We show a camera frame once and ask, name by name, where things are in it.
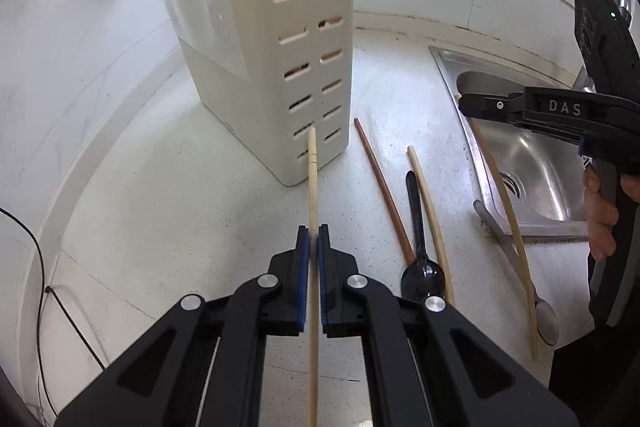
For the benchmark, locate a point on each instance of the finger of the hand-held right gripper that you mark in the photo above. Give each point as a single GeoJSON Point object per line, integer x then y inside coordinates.
{"type": "Point", "coordinates": [487, 106]}
{"type": "Point", "coordinates": [550, 133]}

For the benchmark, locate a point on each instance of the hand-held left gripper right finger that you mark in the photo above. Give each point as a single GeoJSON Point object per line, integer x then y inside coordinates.
{"type": "Point", "coordinates": [324, 287]}

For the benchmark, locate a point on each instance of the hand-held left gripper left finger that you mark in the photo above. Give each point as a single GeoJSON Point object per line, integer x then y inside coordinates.
{"type": "Point", "coordinates": [301, 287]}

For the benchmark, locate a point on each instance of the black plastic spoon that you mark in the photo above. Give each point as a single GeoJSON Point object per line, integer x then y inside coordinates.
{"type": "Point", "coordinates": [422, 279]}

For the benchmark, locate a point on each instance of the grey translucent spoon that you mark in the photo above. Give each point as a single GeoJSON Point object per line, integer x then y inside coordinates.
{"type": "Point", "coordinates": [547, 324]}

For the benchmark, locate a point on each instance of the cream plastic utensil holder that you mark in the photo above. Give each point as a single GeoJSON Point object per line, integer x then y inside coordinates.
{"type": "Point", "coordinates": [225, 57]}

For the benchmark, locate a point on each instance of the person's right hand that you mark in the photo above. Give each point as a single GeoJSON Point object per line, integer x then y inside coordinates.
{"type": "Point", "coordinates": [600, 217]}

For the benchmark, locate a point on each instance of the stainless steel sink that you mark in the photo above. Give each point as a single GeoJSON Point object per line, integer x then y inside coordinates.
{"type": "Point", "coordinates": [545, 177]}

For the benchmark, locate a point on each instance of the chrome faucet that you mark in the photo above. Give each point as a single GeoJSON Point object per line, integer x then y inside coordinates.
{"type": "Point", "coordinates": [582, 82]}

